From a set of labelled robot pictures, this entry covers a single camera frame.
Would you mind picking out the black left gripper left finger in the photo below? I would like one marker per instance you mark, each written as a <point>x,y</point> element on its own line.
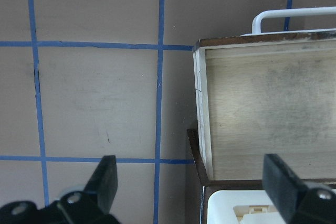
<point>90,205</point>

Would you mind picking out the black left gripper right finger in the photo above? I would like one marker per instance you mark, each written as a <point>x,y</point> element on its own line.
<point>296,200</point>

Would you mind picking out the wooden drawer with white handle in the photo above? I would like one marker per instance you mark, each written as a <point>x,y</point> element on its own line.
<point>265,93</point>

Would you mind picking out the cream plastic tray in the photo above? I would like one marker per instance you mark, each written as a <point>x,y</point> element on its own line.
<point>241,206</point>

